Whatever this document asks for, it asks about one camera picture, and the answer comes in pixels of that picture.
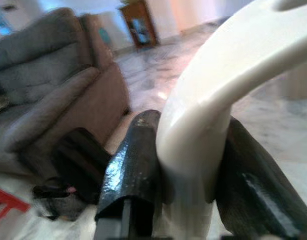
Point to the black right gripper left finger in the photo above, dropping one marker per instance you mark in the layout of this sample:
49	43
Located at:
131	180

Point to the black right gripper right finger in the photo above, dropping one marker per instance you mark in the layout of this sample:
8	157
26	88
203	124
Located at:
256	195

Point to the black bag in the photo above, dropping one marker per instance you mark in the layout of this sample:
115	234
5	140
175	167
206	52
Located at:
78	160

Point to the white sack with red print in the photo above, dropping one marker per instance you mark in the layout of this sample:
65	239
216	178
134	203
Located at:
16	220

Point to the brown fabric sofa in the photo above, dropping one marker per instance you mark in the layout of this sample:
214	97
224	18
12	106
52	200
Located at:
43	87

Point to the dark wooden cabinet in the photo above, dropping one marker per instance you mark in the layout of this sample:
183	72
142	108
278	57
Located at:
141	25

